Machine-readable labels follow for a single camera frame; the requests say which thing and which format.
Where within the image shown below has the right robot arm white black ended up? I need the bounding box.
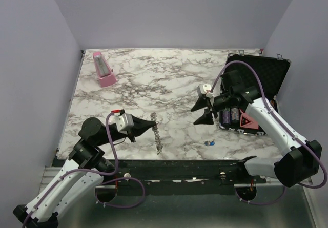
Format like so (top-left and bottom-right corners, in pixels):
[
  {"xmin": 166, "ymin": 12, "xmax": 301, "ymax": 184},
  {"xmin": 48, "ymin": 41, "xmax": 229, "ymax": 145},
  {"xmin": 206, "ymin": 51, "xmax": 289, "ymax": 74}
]
[{"xmin": 191, "ymin": 71, "xmax": 327, "ymax": 187}]

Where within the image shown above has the grey poker chip stack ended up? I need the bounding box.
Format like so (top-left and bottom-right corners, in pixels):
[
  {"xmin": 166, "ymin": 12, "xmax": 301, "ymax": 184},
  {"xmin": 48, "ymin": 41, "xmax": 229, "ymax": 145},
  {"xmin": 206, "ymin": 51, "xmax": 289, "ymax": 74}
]
[{"xmin": 230, "ymin": 106, "xmax": 240, "ymax": 126}]

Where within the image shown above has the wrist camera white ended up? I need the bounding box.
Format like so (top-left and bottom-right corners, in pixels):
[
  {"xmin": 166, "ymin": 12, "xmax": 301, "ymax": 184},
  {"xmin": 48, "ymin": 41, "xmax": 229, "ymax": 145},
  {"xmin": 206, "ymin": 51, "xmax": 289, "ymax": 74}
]
[
  {"xmin": 115, "ymin": 113, "xmax": 134, "ymax": 132},
  {"xmin": 197, "ymin": 84, "xmax": 213, "ymax": 98}
]

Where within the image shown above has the black foam-lined case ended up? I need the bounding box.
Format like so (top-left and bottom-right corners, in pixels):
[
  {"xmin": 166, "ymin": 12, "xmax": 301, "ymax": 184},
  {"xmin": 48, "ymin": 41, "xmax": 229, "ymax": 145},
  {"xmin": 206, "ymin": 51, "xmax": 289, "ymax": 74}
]
[{"xmin": 219, "ymin": 54, "xmax": 291, "ymax": 135}]

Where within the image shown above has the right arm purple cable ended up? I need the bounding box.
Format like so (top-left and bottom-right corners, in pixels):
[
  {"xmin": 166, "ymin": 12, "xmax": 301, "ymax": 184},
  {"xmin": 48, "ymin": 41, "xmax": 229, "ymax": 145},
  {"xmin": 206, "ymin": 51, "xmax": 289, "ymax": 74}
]
[{"xmin": 211, "ymin": 60, "xmax": 328, "ymax": 206}]

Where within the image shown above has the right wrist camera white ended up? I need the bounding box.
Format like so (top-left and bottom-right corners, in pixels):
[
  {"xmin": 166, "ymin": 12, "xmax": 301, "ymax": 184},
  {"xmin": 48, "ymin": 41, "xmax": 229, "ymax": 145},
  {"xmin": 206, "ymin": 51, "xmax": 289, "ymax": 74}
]
[{"xmin": 197, "ymin": 84, "xmax": 213, "ymax": 98}]

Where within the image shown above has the metal disc with key rings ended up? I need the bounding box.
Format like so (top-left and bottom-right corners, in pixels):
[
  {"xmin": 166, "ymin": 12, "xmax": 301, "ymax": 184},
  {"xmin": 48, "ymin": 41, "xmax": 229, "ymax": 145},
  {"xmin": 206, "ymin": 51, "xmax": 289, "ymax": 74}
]
[{"xmin": 150, "ymin": 112, "xmax": 163, "ymax": 155}]

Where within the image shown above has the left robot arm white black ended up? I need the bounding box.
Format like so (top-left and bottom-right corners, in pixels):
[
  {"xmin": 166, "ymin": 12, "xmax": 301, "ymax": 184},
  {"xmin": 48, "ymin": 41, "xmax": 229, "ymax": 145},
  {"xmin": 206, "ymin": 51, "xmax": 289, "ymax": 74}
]
[{"xmin": 13, "ymin": 110, "xmax": 157, "ymax": 227}]

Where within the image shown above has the black mounting base plate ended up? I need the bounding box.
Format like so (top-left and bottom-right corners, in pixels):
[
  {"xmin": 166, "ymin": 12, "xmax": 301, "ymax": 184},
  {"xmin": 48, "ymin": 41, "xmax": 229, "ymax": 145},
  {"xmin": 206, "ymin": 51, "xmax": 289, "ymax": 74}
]
[{"xmin": 97, "ymin": 160, "xmax": 266, "ymax": 196}]

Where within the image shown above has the pink warning card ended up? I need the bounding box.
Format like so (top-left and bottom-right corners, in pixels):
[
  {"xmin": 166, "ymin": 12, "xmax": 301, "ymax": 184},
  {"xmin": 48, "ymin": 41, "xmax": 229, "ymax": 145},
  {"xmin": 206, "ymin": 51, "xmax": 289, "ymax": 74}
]
[{"xmin": 239, "ymin": 110, "xmax": 259, "ymax": 130}]

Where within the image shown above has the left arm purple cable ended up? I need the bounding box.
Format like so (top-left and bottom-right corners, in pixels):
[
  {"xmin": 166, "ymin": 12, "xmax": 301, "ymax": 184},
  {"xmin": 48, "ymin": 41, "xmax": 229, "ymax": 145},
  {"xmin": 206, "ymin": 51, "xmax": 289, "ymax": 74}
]
[{"xmin": 22, "ymin": 113, "xmax": 146, "ymax": 228}]

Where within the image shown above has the purple poker chip stack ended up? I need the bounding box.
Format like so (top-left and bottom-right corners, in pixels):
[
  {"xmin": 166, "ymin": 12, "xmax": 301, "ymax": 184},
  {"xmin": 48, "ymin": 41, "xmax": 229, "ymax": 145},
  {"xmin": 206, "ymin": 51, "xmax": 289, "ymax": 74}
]
[{"xmin": 222, "ymin": 108, "xmax": 231, "ymax": 126}]

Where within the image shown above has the aluminium rail frame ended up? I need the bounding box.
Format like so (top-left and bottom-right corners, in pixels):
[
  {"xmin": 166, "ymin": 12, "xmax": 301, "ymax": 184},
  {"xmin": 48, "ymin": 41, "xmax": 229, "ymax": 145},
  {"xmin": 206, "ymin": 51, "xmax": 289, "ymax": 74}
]
[{"xmin": 19, "ymin": 156, "xmax": 307, "ymax": 227}]

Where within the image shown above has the pink metronome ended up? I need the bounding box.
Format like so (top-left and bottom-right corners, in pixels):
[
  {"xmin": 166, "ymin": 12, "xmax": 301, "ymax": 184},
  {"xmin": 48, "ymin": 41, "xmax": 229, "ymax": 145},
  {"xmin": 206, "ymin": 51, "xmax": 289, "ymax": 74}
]
[{"xmin": 93, "ymin": 52, "xmax": 117, "ymax": 88}]

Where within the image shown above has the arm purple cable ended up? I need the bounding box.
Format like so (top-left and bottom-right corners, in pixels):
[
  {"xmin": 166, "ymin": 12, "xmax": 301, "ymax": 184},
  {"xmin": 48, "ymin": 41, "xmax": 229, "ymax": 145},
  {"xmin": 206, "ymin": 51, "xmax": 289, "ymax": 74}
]
[
  {"xmin": 22, "ymin": 113, "xmax": 146, "ymax": 228},
  {"xmin": 211, "ymin": 60, "xmax": 328, "ymax": 206}
]

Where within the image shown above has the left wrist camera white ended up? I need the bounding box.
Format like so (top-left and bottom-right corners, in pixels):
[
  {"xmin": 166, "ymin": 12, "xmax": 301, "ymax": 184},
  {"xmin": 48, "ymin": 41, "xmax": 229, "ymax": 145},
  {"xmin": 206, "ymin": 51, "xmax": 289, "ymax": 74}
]
[{"xmin": 115, "ymin": 113, "xmax": 134, "ymax": 132}]

